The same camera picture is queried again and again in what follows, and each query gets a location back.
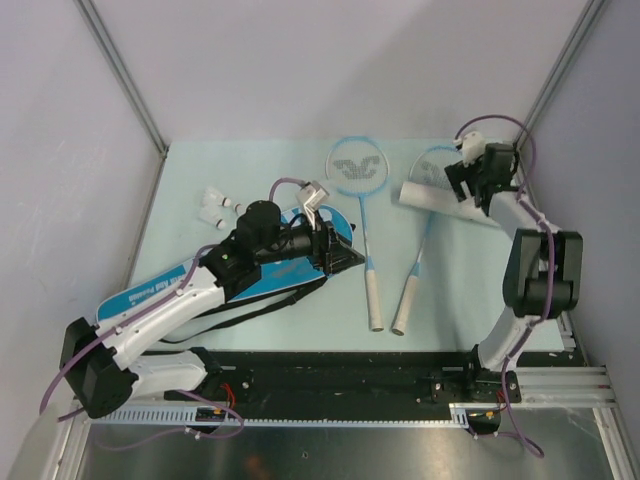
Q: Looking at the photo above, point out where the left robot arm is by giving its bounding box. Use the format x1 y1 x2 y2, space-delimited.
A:
54 200 365 419

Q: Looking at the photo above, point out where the purple cable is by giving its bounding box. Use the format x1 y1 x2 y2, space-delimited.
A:
454 114 556 459
39 177 306 451

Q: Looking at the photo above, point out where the white shuttlecock tube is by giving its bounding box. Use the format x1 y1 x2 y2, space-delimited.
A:
399 181 498 227

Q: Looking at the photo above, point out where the blue sport racket bag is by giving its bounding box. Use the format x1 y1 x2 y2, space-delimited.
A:
95 205 358 345

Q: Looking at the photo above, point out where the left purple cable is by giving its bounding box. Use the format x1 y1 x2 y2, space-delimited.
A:
39 177 306 451

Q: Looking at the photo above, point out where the blue badminton racket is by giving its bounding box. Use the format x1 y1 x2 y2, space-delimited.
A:
325 136 390 332
391 144 461 336

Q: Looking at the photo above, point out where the aluminium frame post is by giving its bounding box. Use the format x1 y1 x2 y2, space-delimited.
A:
73 0 168 159
515 0 610 146

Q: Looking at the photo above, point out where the left blue badminton racket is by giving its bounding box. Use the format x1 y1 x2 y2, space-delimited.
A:
325 136 390 332

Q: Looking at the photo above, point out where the white shuttlecock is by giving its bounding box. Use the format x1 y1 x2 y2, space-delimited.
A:
198 208 227 230
201 186 232 208
233 203 246 215

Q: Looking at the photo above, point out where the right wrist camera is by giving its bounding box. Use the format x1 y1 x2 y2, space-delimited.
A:
453 131 487 166

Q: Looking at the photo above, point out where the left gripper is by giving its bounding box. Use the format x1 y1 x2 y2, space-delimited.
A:
255 208 364 276

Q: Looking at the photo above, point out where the left aluminium frame post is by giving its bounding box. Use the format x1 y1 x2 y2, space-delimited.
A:
73 0 168 159

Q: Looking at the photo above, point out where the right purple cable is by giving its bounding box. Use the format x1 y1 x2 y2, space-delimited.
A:
454 114 556 459

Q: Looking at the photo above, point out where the right blue badminton racket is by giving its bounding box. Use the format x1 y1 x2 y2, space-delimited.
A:
391 144 461 336

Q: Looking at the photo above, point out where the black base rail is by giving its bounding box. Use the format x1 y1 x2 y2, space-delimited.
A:
117 349 566 426

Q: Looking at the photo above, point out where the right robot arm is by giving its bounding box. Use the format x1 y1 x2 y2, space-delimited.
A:
445 132 584 401

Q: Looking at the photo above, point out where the right aluminium frame post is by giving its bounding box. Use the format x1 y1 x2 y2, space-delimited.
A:
515 0 610 146

